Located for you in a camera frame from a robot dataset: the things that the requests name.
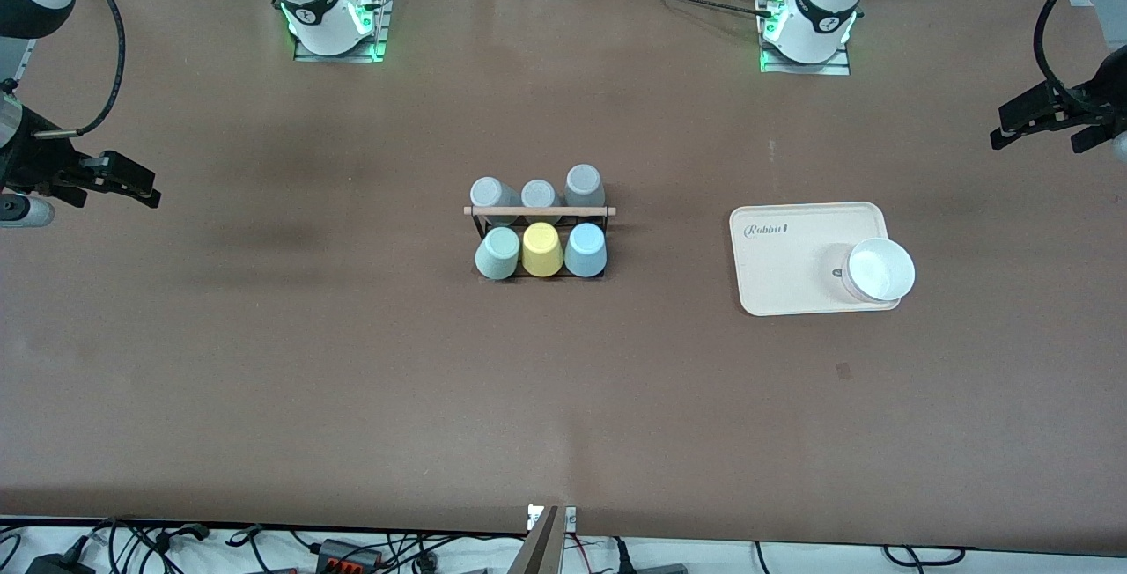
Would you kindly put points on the grey cup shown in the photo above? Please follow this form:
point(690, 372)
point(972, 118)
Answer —
point(539, 194)
point(584, 185)
point(489, 195)

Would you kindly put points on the light blue cup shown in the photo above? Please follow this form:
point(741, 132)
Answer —
point(585, 250)

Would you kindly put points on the grey camera mount pole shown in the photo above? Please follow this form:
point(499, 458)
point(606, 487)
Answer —
point(537, 552)

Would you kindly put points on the beige plastic tray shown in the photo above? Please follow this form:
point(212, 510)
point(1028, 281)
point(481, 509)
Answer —
point(792, 257)

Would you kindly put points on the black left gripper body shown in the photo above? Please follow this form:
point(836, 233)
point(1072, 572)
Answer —
point(1094, 99)

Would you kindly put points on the black power adapter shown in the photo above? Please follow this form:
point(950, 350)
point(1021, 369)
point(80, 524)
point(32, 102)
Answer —
point(60, 564)

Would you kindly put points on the white mount bracket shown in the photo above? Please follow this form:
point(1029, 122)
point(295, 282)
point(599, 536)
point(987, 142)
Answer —
point(569, 518)

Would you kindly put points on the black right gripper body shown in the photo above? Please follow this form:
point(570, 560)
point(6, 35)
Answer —
point(40, 154)

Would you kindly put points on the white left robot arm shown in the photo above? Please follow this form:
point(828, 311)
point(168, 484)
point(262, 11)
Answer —
point(823, 2)

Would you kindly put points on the white bowl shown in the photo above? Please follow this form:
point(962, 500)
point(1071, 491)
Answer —
point(879, 271)

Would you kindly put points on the pale green cup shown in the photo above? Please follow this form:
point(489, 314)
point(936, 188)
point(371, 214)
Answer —
point(498, 254)

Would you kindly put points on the yellow cup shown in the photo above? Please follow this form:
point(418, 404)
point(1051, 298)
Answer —
point(542, 250)

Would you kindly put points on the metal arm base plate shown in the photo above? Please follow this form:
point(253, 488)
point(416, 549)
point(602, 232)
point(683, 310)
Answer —
point(380, 19)
point(806, 68)

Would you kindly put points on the black power strip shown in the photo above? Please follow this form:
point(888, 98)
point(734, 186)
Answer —
point(348, 554)

